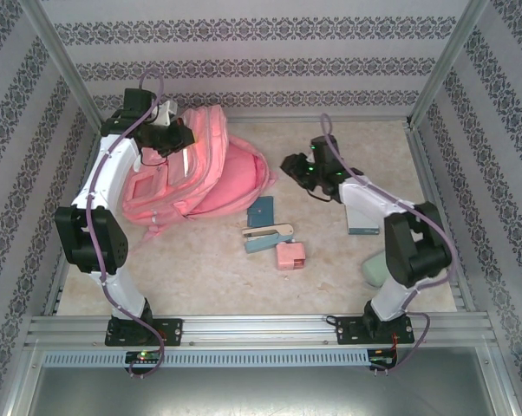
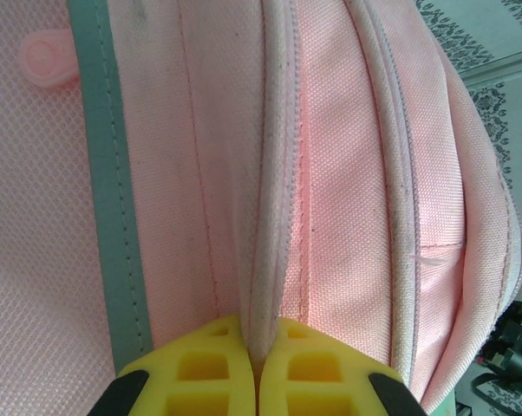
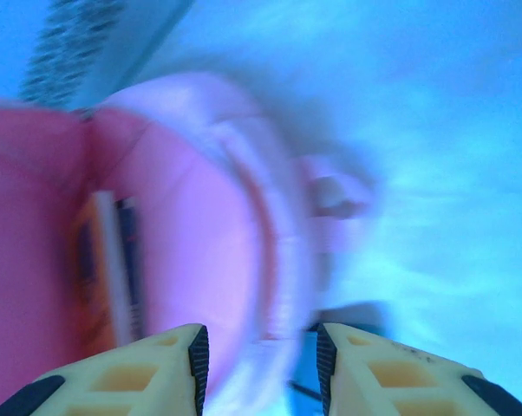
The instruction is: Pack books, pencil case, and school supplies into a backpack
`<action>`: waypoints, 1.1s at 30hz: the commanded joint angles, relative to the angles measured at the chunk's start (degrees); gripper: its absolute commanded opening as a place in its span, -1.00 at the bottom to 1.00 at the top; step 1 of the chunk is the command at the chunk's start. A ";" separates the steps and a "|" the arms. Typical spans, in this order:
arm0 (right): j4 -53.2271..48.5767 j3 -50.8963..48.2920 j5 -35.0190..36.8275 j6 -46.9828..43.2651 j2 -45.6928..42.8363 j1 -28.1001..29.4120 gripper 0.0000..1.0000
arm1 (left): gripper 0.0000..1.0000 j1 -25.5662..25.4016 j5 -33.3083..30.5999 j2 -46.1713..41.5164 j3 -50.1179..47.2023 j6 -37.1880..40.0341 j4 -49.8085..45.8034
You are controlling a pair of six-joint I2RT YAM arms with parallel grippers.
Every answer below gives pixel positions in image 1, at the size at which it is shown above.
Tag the teal wallet case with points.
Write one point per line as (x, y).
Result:
(261, 212)

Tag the pink backpack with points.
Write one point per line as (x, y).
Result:
(235, 173)

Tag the navy book yellow label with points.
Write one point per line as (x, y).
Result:
(363, 223)

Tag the blue beige stapler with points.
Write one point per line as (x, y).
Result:
(261, 245)

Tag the pink pencil sharpener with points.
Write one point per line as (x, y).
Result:
(289, 255)

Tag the mint green pencil case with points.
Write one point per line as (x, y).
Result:
(373, 271)

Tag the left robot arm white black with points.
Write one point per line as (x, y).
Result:
(92, 242)

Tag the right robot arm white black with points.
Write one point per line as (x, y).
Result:
(417, 251)

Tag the small circuit board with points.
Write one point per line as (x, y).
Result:
(144, 356)
(382, 359)

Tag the grey metal panel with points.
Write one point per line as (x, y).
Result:
(261, 394)

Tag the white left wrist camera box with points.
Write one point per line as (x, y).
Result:
(165, 112)

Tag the aluminium rear frame rail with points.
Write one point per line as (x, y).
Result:
(287, 120)

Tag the aluminium side frame rail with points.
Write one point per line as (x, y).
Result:
(53, 299)
(419, 151)

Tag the aluminium frame post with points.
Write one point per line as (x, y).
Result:
(443, 65)
(66, 65)

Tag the aluminium mounting rail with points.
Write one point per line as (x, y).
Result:
(261, 331)

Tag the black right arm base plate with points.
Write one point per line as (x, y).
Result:
(347, 330)

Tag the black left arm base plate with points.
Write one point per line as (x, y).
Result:
(172, 331)

